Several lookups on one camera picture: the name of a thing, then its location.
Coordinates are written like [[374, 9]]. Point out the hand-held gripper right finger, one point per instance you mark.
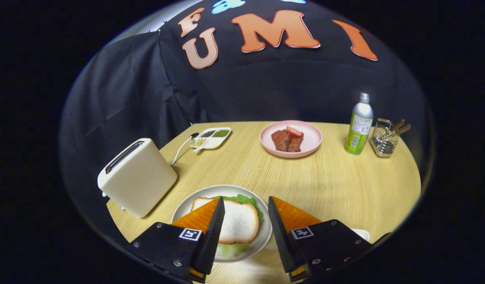
[[282, 244]]

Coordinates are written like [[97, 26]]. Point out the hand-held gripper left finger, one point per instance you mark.
[[209, 244]]

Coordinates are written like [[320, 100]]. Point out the green lettuce leaf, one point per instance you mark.
[[230, 250]]

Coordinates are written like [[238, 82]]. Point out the plain white bread slice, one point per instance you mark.
[[240, 223]]

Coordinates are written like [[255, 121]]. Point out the large white round plate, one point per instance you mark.
[[185, 209]]

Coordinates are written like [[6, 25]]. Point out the small white plate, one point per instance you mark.
[[362, 235]]

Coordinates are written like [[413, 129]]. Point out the white toaster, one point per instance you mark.
[[142, 181]]

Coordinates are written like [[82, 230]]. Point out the brown meat slice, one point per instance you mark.
[[280, 141], [297, 144]]

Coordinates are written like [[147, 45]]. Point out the white divided bean dish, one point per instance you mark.
[[211, 142]]

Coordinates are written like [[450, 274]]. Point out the pink plate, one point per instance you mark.
[[313, 140]]

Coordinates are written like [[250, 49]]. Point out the red sausage piece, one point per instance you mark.
[[294, 131]]

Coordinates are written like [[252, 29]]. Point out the green and silver bottle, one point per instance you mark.
[[359, 130]]

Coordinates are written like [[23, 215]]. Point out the black backdrop cloth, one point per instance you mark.
[[266, 86]]

